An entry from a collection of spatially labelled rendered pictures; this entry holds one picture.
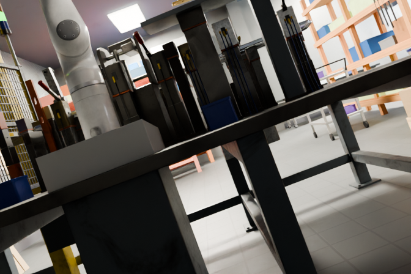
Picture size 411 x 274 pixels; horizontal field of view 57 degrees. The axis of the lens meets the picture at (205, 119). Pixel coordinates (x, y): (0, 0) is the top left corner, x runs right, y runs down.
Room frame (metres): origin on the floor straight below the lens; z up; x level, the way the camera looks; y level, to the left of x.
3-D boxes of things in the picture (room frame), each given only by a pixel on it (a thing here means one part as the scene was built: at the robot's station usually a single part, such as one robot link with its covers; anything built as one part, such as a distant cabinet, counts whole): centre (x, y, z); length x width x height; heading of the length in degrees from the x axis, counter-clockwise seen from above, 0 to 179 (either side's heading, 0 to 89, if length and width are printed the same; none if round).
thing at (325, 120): (5.14, -1.66, 0.46); 1.03 x 0.58 x 0.93; 174
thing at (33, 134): (1.87, 0.83, 0.85); 0.12 x 0.03 x 0.30; 174
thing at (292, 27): (1.55, -0.46, 0.88); 0.12 x 0.07 x 0.36; 174
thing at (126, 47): (1.59, 0.23, 0.95); 0.18 x 0.13 x 0.49; 84
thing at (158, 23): (1.43, -0.09, 1.16); 0.37 x 0.14 x 0.02; 84
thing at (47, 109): (1.72, 0.66, 0.88); 0.04 x 0.04 x 0.37; 84
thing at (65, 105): (1.66, 0.59, 0.87); 0.10 x 0.07 x 0.35; 174
